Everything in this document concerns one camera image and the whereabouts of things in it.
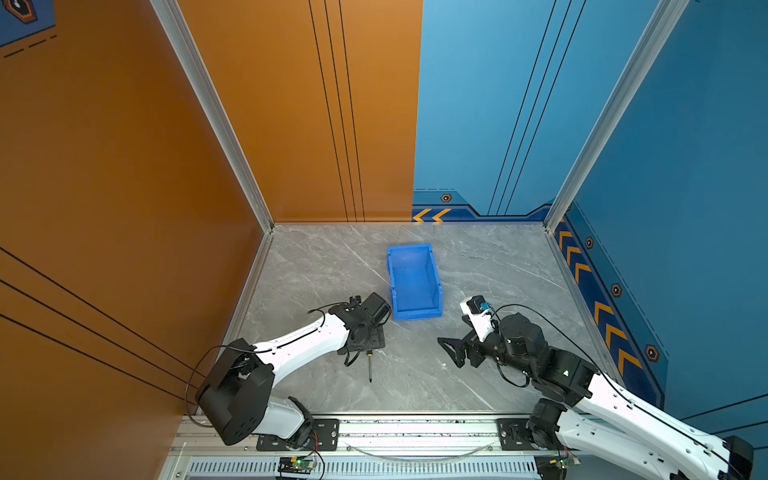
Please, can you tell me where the left green circuit board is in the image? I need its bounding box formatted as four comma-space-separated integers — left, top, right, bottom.
277, 456, 318, 479

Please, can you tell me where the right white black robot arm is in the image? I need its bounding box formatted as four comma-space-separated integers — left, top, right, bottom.
437, 310, 754, 479

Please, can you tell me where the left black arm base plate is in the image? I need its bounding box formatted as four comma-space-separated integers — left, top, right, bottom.
256, 418, 340, 453

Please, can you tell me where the right small circuit board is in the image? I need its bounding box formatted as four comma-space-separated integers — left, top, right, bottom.
535, 456, 581, 480

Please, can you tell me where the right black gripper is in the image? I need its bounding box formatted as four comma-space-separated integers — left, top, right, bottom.
436, 315, 536, 379

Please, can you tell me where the black yellow handled screwdriver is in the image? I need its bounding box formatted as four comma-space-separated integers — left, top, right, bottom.
366, 350, 374, 383

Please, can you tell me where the left aluminium corner post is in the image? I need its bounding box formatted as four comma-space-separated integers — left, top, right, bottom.
150, 0, 274, 234

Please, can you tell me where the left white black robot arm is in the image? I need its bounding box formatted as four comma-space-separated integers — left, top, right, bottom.
195, 293, 391, 448

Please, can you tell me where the front aluminium frame rail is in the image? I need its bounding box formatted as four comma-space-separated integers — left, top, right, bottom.
159, 412, 645, 479

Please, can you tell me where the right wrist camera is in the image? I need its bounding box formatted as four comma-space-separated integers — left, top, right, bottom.
460, 295, 495, 342

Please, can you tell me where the aluminium corner post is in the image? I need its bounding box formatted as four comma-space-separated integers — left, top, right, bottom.
150, 0, 274, 234
543, 0, 689, 234

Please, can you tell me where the blue plastic bin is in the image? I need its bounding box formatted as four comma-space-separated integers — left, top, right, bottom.
387, 244, 444, 321

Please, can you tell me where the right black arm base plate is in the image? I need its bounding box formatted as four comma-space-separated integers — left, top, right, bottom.
496, 417, 584, 452

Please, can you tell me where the right aluminium corner post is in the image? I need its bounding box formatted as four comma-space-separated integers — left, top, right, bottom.
543, 0, 689, 234

